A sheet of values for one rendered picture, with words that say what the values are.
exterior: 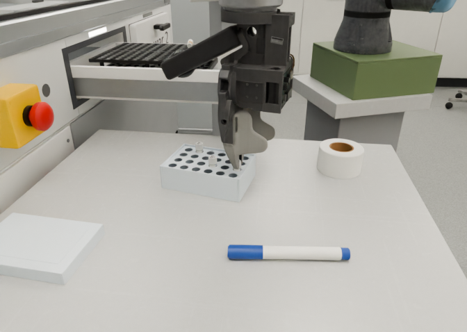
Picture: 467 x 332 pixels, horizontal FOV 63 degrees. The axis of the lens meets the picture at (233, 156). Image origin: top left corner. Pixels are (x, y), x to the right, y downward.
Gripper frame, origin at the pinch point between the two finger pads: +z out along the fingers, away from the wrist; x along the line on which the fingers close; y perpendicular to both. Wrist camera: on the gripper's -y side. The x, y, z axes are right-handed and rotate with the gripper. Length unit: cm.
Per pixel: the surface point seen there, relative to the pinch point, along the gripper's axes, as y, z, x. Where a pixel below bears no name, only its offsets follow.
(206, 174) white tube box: -3.0, 1.8, -3.1
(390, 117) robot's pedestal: 25, 12, 60
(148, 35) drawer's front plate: -41, -8, 48
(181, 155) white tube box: -9.5, 2.4, 2.4
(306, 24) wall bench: -38, 23, 324
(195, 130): -88, 78, 178
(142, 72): -22.0, -7.3, 13.4
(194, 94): -12.6, -3.7, 15.0
